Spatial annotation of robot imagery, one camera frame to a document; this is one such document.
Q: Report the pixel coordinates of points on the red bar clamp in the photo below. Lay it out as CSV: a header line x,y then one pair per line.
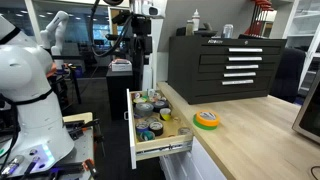
x,y
252,23
265,6

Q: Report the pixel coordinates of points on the large grey duct tape roll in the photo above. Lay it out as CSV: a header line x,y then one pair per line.
x,y
144,110

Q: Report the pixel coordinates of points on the white box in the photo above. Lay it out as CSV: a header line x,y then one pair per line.
x,y
121,66

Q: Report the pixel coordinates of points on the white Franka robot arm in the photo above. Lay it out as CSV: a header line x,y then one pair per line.
x,y
26,73

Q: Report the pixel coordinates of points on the black bar clamp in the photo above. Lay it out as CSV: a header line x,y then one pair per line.
x,y
80,128

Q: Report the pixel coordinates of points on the small black item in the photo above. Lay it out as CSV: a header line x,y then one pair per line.
x,y
181,31

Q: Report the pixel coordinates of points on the yellow tape roll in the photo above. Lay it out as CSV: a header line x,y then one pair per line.
x,y
165,115

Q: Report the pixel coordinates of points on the blue tape roll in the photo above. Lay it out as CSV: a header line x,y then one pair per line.
x,y
142,127

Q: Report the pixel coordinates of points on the robot mounting table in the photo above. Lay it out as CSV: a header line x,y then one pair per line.
x,y
85,146

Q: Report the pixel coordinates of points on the black workbench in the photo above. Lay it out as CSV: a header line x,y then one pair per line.
x,y
71,78

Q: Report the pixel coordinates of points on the black orange clamp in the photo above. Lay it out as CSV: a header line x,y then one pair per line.
x,y
90,165

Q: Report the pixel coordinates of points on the black red hanging clamp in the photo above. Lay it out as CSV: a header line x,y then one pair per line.
x,y
98,140

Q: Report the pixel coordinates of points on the black tool chest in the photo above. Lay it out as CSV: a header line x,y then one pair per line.
x,y
186,66

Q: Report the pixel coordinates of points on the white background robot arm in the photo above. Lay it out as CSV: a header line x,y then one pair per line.
x,y
56,26

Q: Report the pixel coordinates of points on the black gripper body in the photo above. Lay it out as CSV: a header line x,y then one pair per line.
x,y
141,26

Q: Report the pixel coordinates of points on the orange tape roll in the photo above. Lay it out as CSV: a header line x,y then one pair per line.
x,y
208,123

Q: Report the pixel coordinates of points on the white shelving unit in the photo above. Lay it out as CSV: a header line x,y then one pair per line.
x,y
301,20

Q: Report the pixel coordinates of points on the clear jar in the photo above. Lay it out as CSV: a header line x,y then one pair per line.
x,y
227,31

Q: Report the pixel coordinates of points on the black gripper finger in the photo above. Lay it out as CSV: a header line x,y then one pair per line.
x,y
147,46
138,46

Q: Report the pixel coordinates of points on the white tape roll green edge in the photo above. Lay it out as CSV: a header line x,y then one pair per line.
x,y
139,100

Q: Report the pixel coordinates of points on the clear tape roll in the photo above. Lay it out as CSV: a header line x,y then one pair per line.
x,y
184,131

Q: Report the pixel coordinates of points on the black masking tape roll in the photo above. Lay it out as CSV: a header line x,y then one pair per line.
x,y
156,128

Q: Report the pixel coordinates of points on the black cabinet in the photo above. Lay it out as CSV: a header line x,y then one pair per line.
x,y
118,93

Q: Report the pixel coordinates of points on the white squeeze bottle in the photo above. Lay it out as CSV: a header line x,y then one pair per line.
x,y
196,20

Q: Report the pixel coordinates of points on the black chair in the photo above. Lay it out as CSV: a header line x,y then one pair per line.
x,y
288,73

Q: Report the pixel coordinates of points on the small red white tape roll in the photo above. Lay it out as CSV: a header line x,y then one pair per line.
x,y
137,95

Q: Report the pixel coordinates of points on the white base cabinet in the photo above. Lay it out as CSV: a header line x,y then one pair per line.
x,y
200,166

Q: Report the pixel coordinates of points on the teal tape roll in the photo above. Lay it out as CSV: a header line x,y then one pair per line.
x,y
147,136

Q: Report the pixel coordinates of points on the wooden drawer white front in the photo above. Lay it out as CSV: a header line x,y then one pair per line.
x,y
156,144

